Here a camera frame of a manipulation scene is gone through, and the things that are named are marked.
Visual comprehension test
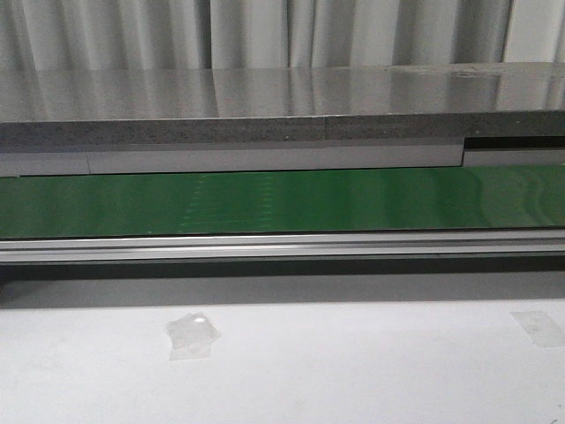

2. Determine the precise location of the grey conveyor back rail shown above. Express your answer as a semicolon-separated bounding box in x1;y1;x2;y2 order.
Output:
1;136;564;177

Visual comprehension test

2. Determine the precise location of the green conveyor belt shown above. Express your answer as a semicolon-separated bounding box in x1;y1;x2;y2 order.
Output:
1;165;564;239

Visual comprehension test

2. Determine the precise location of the aluminium conveyor front rail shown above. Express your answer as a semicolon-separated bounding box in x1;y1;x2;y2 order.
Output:
1;229;564;264

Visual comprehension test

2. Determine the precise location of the white pleated curtain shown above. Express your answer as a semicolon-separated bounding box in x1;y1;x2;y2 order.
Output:
1;1;564;71

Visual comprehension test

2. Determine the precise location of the clear tape patch right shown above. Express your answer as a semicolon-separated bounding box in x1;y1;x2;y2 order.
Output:
511;311;564;348

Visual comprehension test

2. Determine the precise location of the grey stone counter slab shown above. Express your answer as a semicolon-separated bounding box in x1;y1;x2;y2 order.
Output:
1;63;564;149

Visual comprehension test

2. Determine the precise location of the clear tape patch left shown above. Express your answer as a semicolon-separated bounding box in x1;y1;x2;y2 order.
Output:
164;312;221;361

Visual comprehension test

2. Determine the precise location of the clear tape patch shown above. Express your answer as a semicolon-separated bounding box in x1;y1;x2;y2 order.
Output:
511;311;564;348
164;312;221;361

